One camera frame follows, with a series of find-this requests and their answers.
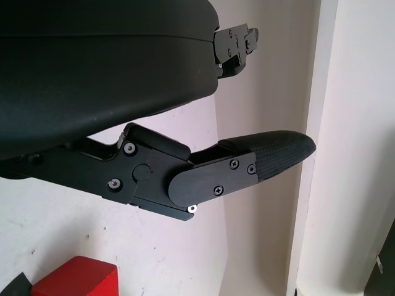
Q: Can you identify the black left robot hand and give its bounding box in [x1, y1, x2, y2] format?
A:
[0, 0, 317, 223]

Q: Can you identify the red wooden block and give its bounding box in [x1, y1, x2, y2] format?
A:
[30, 255, 120, 296]

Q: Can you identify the black tape strip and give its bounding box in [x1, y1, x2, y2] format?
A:
[0, 271, 32, 296]

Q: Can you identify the dark background object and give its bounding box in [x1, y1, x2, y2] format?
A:
[362, 236, 395, 296]

